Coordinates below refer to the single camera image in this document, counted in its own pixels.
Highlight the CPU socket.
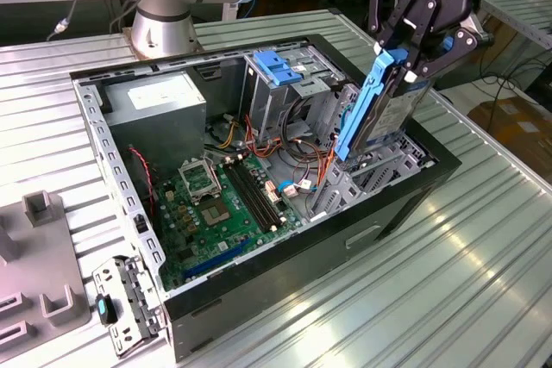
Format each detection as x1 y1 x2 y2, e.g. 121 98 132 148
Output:
198 197 234 228

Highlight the black open PC case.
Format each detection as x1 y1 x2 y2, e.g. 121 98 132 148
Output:
68 33 463 364

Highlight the green motherboard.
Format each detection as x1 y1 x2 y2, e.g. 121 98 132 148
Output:
153 154 303 291

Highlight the metal slat side table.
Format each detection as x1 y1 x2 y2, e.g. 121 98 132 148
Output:
478 0 552 49

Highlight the grey parts rack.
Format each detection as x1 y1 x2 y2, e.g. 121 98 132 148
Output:
0 190 94 359

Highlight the hard disk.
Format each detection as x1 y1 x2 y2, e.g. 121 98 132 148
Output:
334 35 457 162

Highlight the blue expansion slot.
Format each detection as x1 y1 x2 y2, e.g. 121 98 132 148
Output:
180 236 254 281

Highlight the metal socket cover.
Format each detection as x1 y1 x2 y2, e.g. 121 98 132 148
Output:
179 156 223 203

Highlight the grey disk bay cage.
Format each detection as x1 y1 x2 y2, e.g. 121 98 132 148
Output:
308 83 435 221

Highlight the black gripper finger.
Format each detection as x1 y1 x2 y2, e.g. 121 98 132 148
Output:
403 0 482 84
367 0 423 53

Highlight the perforated metal slot bracket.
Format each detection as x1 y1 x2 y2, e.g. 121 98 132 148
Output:
91 255 167 359

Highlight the blue plastic drive latch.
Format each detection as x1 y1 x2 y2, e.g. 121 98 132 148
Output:
254 51 305 88

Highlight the black RAM slot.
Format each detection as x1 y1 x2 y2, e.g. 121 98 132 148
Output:
227 162 275 232
222 164 269 234
239 159 286 225
233 160 280 228

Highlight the short blue data wire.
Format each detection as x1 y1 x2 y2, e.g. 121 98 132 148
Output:
277 178 319 199

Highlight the yellow black wire bundle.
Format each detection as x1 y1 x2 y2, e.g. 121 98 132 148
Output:
214 120 239 150

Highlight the grey power supply unit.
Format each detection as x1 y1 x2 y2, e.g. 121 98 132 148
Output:
103 71 208 171

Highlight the grey optical drive cage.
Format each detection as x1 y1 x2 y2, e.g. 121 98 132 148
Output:
239 47 346 145

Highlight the orange red power wire bundle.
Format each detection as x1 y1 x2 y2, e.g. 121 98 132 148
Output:
317 133 342 196

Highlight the red black wire bundle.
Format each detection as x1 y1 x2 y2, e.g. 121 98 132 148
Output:
243 113 329 171

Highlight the black latch with blue label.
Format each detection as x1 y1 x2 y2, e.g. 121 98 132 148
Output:
94 293 118 326

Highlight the large brown cardboard box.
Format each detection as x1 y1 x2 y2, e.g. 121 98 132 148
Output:
467 98 552 163

